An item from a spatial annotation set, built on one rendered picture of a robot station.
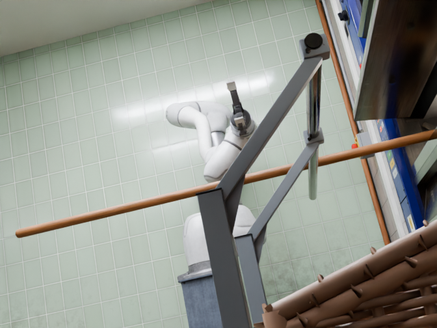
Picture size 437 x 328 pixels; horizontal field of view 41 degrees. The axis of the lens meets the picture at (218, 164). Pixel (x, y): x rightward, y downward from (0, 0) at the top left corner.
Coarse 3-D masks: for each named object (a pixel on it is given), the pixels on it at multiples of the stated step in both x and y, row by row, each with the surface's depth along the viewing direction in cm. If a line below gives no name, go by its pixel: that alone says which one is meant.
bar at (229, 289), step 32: (320, 64) 98; (288, 96) 96; (320, 96) 119; (256, 128) 95; (320, 128) 143; (224, 192) 93; (224, 224) 91; (256, 224) 140; (224, 256) 90; (256, 256) 138; (224, 288) 88; (256, 288) 135; (224, 320) 87; (256, 320) 133
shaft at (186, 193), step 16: (384, 144) 179; (400, 144) 179; (320, 160) 181; (336, 160) 181; (256, 176) 182; (272, 176) 182; (176, 192) 185; (192, 192) 184; (112, 208) 186; (128, 208) 186; (48, 224) 188; (64, 224) 187
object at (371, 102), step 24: (384, 0) 135; (408, 0) 136; (432, 0) 136; (384, 24) 146; (432, 24) 147; (384, 48) 159; (408, 48) 159; (432, 48) 160; (384, 72) 174; (408, 72) 175; (360, 96) 192; (384, 96) 193; (408, 96) 193; (360, 120) 215
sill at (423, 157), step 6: (432, 138) 173; (426, 144) 181; (432, 144) 174; (426, 150) 183; (432, 150) 176; (420, 156) 192; (426, 156) 185; (414, 162) 202; (420, 162) 194; (414, 168) 204; (420, 168) 196; (414, 174) 206
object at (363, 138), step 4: (364, 132) 271; (368, 132) 270; (356, 136) 271; (360, 136) 270; (364, 136) 270; (368, 136) 270; (360, 140) 270; (364, 140) 270; (368, 140) 269; (356, 144) 275; (360, 144) 269; (364, 144) 269; (368, 144) 269; (364, 156) 273; (368, 156) 274; (372, 156) 276
